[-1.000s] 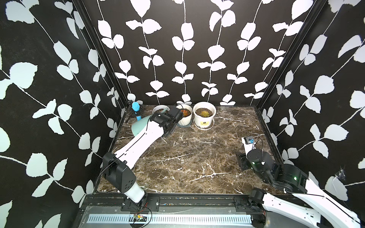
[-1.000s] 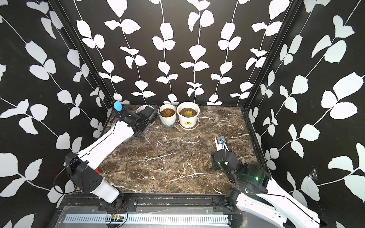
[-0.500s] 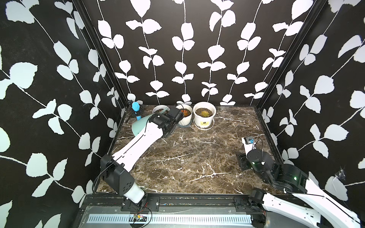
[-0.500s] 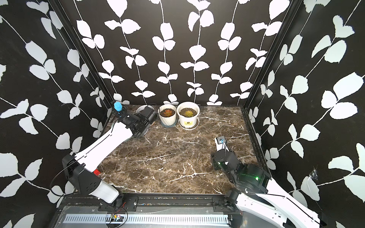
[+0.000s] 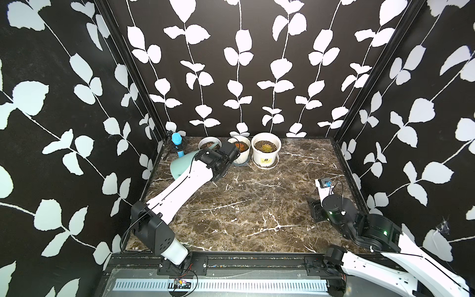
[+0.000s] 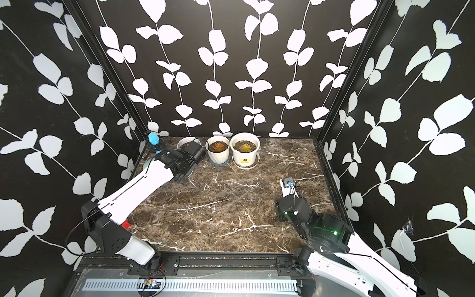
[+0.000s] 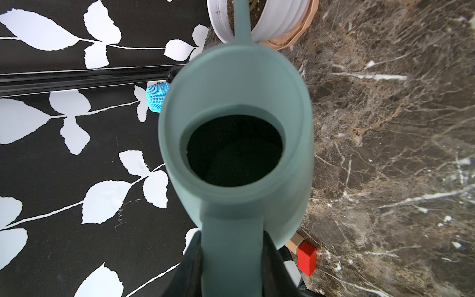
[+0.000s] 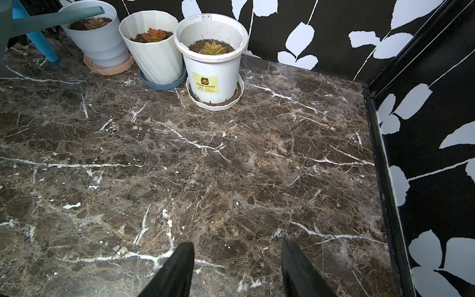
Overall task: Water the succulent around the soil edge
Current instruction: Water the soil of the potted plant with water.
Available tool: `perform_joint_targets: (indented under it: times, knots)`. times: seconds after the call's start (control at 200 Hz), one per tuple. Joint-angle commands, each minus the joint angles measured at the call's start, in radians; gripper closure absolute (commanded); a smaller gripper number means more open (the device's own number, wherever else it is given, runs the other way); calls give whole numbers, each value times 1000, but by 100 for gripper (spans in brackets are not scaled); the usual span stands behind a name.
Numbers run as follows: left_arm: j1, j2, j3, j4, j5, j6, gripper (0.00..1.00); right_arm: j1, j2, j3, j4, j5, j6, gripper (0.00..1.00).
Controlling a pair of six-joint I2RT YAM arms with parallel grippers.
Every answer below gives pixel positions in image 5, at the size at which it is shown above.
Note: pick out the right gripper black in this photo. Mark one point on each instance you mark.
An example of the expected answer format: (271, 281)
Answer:
(315, 206)

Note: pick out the mint green watering can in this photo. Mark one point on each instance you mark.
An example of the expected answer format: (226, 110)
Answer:
(197, 166)

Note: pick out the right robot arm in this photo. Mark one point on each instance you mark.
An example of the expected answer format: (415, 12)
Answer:
(419, 276)

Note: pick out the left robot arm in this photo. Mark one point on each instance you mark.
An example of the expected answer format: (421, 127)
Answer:
(150, 221)

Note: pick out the pink-green succulent left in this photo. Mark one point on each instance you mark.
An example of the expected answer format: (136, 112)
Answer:
(209, 145)

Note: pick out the orange succulent middle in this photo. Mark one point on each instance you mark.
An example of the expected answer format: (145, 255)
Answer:
(242, 146)

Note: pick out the yellow-green succulent right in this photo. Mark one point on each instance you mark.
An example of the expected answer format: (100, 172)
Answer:
(265, 146)

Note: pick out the blue-grey saucer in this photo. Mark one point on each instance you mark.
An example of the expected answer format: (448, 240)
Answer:
(241, 164)

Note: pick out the white ribbed pot left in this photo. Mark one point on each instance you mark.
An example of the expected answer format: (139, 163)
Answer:
(210, 139)

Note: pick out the white fluted pot middle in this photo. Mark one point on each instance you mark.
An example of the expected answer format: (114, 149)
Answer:
(243, 156)

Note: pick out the white saucer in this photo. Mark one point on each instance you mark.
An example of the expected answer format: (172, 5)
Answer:
(273, 165)

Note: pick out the white round pot right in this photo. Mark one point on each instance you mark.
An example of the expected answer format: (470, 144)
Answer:
(265, 159)

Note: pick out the black mini tripod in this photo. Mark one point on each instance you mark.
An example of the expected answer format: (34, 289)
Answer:
(169, 149)

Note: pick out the blue handheld device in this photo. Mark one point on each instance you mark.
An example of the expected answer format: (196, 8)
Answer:
(178, 145)

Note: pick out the white perforated strip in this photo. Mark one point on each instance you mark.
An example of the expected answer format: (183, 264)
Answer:
(221, 285)

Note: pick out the small circuit board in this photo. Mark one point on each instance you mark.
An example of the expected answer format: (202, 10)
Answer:
(181, 285)

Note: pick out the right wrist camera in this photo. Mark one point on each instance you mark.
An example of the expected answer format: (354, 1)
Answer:
(325, 188)

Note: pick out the black front rail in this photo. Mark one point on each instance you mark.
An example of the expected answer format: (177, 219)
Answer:
(202, 263)

